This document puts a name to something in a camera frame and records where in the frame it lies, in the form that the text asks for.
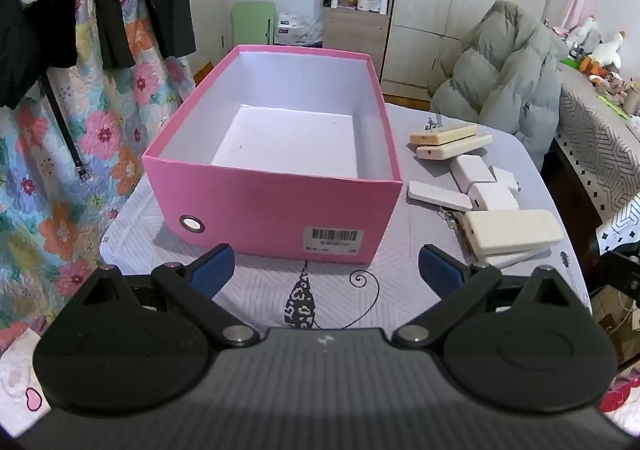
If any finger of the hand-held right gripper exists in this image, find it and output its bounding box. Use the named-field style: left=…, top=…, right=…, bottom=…
left=597, top=250, right=640, bottom=311

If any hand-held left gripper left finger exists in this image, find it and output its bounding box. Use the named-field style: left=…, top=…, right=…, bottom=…
left=62, top=243, right=262, bottom=349

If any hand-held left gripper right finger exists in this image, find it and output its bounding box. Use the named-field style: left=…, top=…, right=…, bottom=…
left=391, top=243, right=587, bottom=350

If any bunch of keys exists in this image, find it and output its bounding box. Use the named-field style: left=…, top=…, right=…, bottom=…
left=437, top=207, right=468, bottom=233

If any pink cardboard box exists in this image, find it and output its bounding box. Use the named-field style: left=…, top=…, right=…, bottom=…
left=142, top=44, right=405, bottom=265

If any wide cream remote control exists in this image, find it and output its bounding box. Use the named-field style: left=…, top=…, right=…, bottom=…
left=462, top=209, right=564, bottom=251

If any white power adapter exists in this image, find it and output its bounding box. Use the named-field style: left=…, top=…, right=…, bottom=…
left=492, top=166, right=521, bottom=193
left=451, top=154, right=497, bottom=192
left=467, top=183, right=521, bottom=212

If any yellowed remote control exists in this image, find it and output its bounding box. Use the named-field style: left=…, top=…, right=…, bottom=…
left=416, top=134, right=494, bottom=161

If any cream remote control with screen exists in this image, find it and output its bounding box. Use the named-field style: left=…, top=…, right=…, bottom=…
left=410, top=124, right=478, bottom=147

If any white quilted tablecloth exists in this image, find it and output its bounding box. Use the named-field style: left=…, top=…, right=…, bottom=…
left=100, top=103, right=593, bottom=331

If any table with patterned cloth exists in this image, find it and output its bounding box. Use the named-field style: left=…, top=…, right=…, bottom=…
left=555, top=60, right=640, bottom=251

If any floral quilt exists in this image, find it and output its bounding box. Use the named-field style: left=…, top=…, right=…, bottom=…
left=0, top=0, right=196, bottom=381

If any grey puffer jacket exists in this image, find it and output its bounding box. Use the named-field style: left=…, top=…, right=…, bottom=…
left=430, top=0, right=568, bottom=171

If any black belt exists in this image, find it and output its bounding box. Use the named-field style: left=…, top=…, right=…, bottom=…
left=41, top=73, right=91, bottom=181

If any light wooden wardrobe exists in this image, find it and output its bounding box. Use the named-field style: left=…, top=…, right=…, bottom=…
left=380, top=0, right=556, bottom=98

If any white goose plush toy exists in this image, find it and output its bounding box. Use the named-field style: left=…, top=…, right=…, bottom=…
left=582, top=30, right=626, bottom=76
left=570, top=15, right=601, bottom=61

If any green folding table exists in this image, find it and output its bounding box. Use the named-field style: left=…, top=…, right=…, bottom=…
left=231, top=1, right=277, bottom=47

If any white blue tissue pack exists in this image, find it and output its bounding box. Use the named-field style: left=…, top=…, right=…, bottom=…
left=276, top=13, right=323, bottom=47

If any wooden shelf cabinet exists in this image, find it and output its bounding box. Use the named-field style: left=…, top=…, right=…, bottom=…
left=320, top=0, right=401, bottom=86

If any dark hanging garment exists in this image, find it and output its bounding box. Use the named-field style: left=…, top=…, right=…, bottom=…
left=65, top=0, right=197, bottom=70

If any black garment with white cuff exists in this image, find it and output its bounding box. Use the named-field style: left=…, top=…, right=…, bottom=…
left=0, top=0, right=78, bottom=108

